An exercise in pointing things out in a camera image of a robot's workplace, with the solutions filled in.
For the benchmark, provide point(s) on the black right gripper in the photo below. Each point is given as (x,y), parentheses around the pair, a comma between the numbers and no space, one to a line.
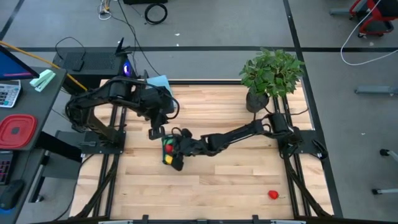
(189,146)

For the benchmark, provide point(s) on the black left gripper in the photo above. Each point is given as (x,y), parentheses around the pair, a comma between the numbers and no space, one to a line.
(157,132)

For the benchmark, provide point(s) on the teal plastic tupperware container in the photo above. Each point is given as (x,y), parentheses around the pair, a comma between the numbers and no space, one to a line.
(163,152)

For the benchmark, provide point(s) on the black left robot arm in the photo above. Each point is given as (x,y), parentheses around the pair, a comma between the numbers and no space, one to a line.
(118,90)

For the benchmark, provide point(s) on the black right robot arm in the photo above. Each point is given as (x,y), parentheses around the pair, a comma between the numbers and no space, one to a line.
(242,133)

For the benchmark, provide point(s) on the light blue folded towel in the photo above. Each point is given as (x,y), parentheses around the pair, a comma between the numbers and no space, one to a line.
(160,81)

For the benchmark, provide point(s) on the black plant pot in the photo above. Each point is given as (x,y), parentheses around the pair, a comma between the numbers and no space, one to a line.
(256,104)

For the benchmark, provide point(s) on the black computer tower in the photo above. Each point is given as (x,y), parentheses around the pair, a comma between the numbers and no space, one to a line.
(93,63)

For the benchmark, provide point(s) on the green leafy plant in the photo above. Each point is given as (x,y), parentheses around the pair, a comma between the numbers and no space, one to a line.
(270,73)

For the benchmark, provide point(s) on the dark grey desk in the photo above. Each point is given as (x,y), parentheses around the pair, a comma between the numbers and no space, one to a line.
(34,105)

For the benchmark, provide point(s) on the mint green stapler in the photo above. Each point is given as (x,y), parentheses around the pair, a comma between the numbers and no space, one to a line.
(42,80)

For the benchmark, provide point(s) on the red container lid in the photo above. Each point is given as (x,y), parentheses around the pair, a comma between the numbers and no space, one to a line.
(17,130)

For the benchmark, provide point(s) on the grey desk calculator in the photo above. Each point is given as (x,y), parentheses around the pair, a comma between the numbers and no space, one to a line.
(8,93)

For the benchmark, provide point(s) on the black keyboard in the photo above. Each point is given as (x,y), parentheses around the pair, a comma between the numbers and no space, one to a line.
(4,168)

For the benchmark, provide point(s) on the black computer mouse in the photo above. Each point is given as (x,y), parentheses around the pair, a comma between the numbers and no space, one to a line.
(12,194)

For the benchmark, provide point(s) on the computer monitor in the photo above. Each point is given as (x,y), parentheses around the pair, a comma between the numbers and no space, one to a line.
(12,67)

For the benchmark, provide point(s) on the grey chair leg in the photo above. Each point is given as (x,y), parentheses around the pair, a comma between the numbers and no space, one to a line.
(376,90)

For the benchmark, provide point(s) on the black aluminium frame rail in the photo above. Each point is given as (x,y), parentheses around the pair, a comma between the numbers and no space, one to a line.
(109,180)
(295,180)

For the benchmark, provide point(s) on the black table edge rail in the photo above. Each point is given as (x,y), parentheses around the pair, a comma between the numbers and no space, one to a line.
(211,82)

